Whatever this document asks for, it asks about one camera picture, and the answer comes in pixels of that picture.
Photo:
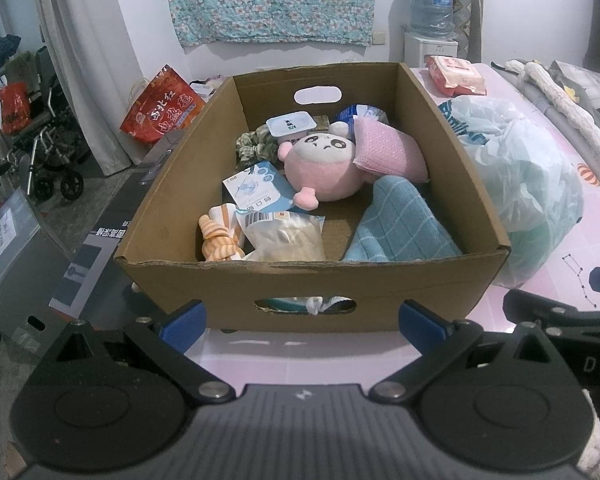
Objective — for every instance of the white wall socket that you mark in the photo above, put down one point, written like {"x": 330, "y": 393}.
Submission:
{"x": 379, "y": 38}

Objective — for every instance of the pink wet wipes pack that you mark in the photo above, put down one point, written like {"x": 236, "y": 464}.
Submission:
{"x": 454, "y": 74}

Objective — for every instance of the pink knitted cloth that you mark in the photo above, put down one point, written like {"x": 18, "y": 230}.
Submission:
{"x": 389, "y": 150}

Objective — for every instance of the green scrunchie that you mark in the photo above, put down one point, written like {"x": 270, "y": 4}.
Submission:
{"x": 255, "y": 145}

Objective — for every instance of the white barcode packet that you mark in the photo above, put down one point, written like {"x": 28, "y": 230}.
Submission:
{"x": 285, "y": 237}

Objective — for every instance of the white plastic cup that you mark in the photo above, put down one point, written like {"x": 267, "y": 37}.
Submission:
{"x": 290, "y": 125}

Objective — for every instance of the dark hanging garment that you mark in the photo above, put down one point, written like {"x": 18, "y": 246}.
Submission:
{"x": 0, "y": 52}

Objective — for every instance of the teal checked cloth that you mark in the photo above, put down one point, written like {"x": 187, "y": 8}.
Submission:
{"x": 399, "y": 225}

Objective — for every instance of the grey storage box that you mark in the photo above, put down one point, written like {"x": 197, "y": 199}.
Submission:
{"x": 15, "y": 260}

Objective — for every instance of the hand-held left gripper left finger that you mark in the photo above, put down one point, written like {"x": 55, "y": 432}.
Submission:
{"x": 185, "y": 322}

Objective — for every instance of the red gift bag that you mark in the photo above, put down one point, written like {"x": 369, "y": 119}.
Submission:
{"x": 160, "y": 107}

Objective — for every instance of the red plastic bag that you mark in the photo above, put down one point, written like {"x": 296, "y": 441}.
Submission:
{"x": 12, "y": 107}

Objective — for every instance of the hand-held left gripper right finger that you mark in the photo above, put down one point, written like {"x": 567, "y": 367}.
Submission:
{"x": 422, "y": 325}

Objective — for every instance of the orange striped cloth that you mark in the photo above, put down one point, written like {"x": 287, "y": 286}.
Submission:
{"x": 217, "y": 237}

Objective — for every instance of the blue face mask box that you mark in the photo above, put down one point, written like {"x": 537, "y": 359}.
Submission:
{"x": 260, "y": 185}

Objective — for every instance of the white water dispenser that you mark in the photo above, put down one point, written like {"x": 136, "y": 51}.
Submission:
{"x": 419, "y": 52}

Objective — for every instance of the pink plush toy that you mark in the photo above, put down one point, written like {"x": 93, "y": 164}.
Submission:
{"x": 325, "y": 170}

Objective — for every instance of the wheelchair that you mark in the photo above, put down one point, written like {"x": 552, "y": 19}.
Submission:
{"x": 50, "y": 160}

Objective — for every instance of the black printed carton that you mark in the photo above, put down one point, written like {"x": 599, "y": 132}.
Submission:
{"x": 105, "y": 255}

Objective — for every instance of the blue white tissue pack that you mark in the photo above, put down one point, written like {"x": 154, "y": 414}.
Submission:
{"x": 364, "y": 112}

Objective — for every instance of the brown folded board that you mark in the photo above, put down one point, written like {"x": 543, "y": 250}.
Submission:
{"x": 472, "y": 20}

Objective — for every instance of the white curtain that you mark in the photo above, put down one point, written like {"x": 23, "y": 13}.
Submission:
{"x": 85, "y": 60}

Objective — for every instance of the brown cardboard box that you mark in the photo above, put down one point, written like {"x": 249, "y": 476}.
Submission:
{"x": 330, "y": 280}

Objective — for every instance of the blue water bottle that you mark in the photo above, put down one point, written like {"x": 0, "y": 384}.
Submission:
{"x": 432, "y": 5}

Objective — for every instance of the white blue plastic bag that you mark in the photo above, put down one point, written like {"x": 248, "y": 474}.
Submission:
{"x": 524, "y": 185}

